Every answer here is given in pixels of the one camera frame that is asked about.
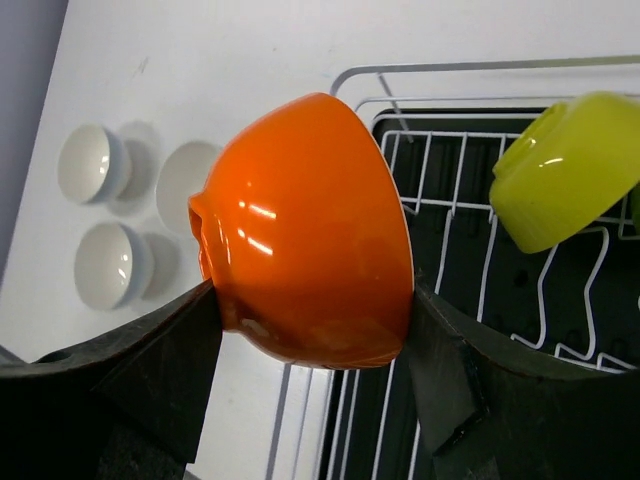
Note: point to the black drip tray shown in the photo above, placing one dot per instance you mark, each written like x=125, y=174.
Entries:
x=450, y=250

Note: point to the white bowl front left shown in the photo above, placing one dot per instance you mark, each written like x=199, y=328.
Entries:
x=113, y=266

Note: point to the white bowl far left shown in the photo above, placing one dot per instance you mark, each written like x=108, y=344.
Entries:
x=94, y=165

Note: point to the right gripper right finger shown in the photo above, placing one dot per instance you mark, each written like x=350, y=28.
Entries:
x=491, y=408

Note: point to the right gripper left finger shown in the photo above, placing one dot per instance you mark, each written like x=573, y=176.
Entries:
x=127, y=404

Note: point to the white bowl middle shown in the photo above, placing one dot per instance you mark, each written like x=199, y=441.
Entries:
x=183, y=175

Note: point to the orange bowl white inside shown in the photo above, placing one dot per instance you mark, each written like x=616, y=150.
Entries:
x=302, y=233

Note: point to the green bowl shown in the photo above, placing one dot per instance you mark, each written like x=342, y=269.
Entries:
x=569, y=166
x=634, y=199

